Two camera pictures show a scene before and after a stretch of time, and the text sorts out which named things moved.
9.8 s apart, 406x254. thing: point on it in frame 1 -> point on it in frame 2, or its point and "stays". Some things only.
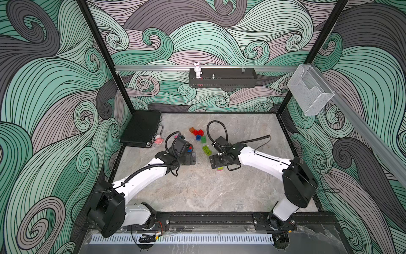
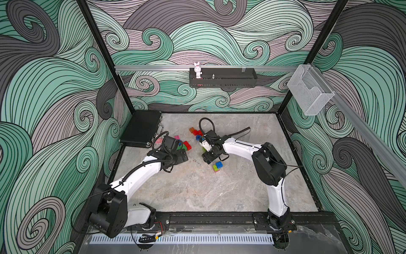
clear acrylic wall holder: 311,91 stays
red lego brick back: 199,132 stays
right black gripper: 217,163 -> 207,158
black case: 141,128 stays
